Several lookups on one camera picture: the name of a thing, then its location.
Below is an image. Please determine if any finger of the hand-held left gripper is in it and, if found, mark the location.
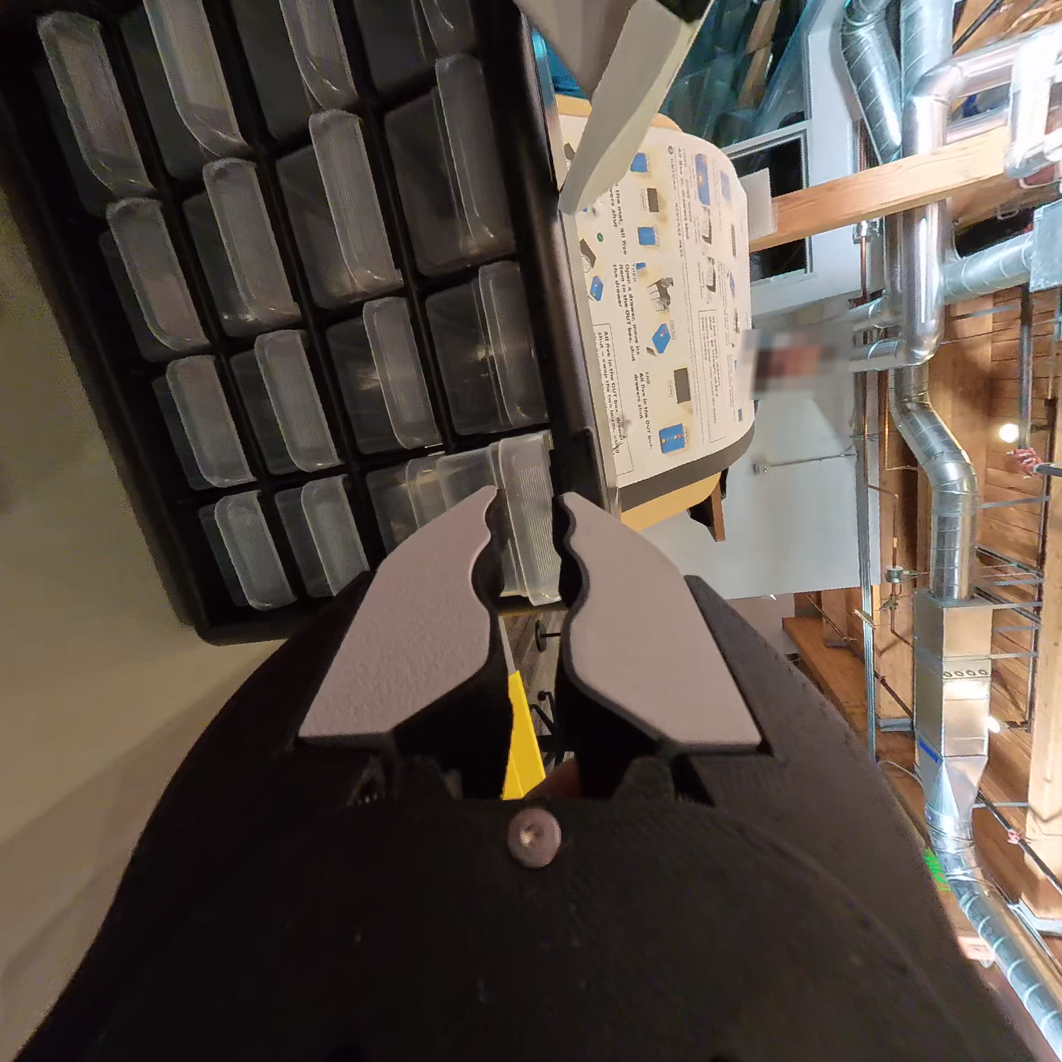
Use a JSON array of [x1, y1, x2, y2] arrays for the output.
[[514, 0, 715, 215]]

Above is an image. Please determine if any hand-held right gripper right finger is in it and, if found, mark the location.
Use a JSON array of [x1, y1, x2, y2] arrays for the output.
[[554, 493, 764, 758]]

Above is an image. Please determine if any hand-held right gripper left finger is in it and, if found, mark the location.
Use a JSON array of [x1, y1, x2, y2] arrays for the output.
[[294, 485, 511, 748]]

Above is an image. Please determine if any clear plastic drawer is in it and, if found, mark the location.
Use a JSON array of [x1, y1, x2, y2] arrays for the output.
[[365, 431, 565, 607]]

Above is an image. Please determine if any black drawer cabinet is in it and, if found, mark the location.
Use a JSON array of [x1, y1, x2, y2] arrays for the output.
[[0, 0, 619, 648]]

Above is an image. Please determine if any set of clear cabinet drawers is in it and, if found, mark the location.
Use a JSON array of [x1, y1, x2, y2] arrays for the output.
[[33, 0, 553, 611]]

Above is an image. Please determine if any yellow plastic object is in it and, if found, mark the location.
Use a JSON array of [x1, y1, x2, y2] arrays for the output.
[[500, 670, 549, 801]]

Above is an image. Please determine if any printed instruction sheet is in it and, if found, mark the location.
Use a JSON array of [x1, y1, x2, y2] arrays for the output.
[[551, 116, 758, 491]]

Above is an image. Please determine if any wooden ceiling beam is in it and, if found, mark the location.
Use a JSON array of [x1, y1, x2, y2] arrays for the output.
[[751, 149, 1030, 250]]

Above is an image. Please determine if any corrugated silver duct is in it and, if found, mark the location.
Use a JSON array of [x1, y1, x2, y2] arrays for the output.
[[838, 0, 905, 167]]

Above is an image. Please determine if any silver ventilation duct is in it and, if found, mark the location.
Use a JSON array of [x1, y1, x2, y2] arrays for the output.
[[863, 0, 1062, 1038]]

